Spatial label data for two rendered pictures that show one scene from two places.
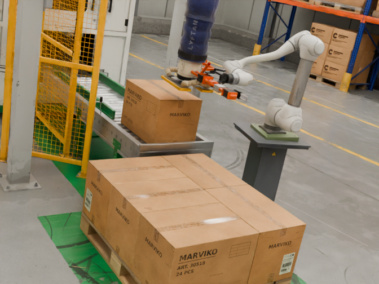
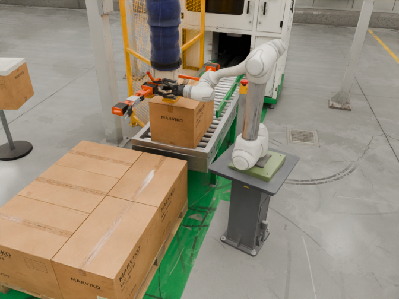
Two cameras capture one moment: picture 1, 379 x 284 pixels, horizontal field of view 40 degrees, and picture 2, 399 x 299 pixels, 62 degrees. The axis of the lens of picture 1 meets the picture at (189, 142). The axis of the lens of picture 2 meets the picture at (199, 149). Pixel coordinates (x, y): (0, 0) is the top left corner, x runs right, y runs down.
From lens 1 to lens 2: 3.34 m
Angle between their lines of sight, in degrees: 49
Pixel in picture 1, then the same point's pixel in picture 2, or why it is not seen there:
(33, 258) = not seen: hidden behind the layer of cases
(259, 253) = (62, 279)
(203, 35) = (157, 41)
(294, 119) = (235, 153)
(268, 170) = (243, 201)
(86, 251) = not seen: hidden behind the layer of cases
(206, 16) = (154, 20)
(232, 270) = (37, 278)
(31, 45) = (98, 44)
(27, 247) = not seen: hidden behind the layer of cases
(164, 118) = (156, 119)
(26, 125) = (107, 104)
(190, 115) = (183, 121)
